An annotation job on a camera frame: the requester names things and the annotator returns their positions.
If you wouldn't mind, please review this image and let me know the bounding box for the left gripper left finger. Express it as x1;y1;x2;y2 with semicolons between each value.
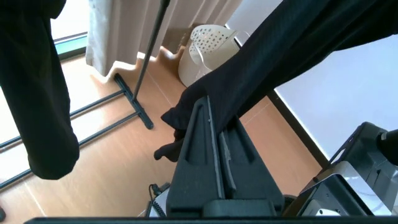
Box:
166;95;225;217

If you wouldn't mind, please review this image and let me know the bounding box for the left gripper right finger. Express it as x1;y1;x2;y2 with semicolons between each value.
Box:
218;116;285;217

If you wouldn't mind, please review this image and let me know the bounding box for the black garment with cream cord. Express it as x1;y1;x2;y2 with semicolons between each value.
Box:
0;0;81;180

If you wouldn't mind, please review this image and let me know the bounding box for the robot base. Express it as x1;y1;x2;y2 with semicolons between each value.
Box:
146;121;398;218

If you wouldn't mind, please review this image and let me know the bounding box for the black clothes rack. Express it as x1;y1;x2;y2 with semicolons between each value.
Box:
0;0;171;190

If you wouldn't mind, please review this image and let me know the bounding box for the white laundry basket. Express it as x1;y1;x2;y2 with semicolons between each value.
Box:
178;24;250;88

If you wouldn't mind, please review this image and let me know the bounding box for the beige curtain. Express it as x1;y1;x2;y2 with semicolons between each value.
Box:
85;0;243;78

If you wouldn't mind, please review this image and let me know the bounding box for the window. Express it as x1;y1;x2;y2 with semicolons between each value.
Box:
49;0;90;60

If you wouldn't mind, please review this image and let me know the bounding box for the black cable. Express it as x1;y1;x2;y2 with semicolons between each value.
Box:
147;182;168;218

